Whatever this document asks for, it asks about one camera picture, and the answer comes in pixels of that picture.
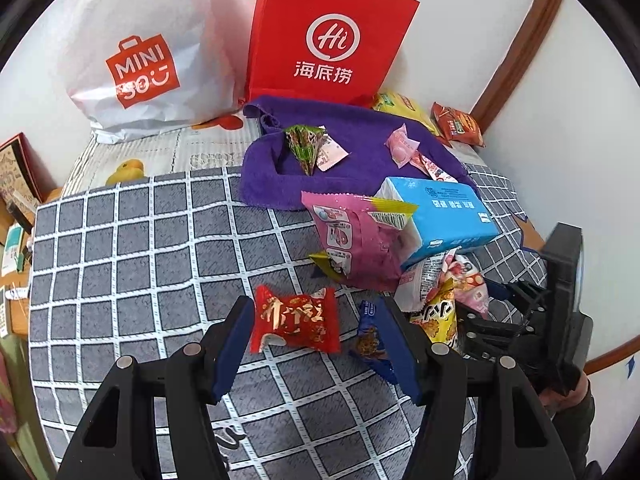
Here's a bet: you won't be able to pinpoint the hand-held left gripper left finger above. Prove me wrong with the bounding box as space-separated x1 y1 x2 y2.
59 296 257 480

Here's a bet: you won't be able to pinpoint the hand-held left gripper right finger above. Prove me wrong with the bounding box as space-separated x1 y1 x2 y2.
382 296 585 480

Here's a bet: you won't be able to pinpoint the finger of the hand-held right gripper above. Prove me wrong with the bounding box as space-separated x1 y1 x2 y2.
487 280 549 317
457 305 532 359

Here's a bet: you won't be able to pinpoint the dark blue snack packet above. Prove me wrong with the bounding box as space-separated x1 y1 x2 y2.
349 300 397 382

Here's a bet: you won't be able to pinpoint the yellow black-print snack packet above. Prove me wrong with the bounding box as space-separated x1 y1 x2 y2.
410 280 460 352

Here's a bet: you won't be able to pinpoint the pink white cartoon packet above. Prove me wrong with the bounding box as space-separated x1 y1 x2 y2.
444 254 492 317

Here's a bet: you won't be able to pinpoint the red gold-print snack packet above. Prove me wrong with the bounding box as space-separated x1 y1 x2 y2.
250 285 342 356

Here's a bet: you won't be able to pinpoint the white red-print snack packet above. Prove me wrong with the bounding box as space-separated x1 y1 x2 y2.
397 254 447 317

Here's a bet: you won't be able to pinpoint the pink snack bag yellow ends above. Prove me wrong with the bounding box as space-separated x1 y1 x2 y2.
301 191 419 292

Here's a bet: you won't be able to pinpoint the white red strip packet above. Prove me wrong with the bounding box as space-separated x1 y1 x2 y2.
412 152 459 184

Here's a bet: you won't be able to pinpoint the pink round candy packet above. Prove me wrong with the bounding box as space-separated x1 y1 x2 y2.
384 124 422 169

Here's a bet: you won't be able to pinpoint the white pink-edged snack packet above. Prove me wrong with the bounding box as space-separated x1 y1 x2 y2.
315 144 351 172

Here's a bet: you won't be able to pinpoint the green triangular snack packet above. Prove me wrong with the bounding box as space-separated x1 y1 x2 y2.
284 125 329 177

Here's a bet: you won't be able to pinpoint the person's right forearm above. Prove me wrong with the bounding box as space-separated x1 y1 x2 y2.
550 407 606 480

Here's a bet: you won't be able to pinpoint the person's right hand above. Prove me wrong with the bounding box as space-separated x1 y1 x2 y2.
540 367 596 416

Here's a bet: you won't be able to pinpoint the blue tissue pack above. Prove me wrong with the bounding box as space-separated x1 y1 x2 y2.
375 176 501 268

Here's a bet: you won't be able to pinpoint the grey checkered tablecloth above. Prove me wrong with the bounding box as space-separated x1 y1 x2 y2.
27 162 546 480

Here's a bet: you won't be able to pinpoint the large orange snack bag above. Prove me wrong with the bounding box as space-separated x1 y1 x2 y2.
431 102 486 148

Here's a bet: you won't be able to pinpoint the white printed tablecloth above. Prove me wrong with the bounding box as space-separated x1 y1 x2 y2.
62 112 261 196

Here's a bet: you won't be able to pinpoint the large yellow snack bag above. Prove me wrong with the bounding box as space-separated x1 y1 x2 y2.
372 91 441 133

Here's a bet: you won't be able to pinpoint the purple towel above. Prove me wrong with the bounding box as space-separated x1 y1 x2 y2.
239 95 481 211

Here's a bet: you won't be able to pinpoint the white teal box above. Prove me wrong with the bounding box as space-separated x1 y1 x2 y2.
1 224 27 277

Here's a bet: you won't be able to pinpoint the patterned box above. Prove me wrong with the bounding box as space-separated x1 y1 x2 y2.
0 132 45 202

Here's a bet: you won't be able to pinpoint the red paper bag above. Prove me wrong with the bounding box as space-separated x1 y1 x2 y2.
244 0 421 108

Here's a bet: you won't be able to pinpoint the white plastic bag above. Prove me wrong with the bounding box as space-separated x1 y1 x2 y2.
55 0 246 145

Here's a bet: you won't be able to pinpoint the wooden door frame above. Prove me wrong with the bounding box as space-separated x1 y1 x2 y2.
472 0 640 376

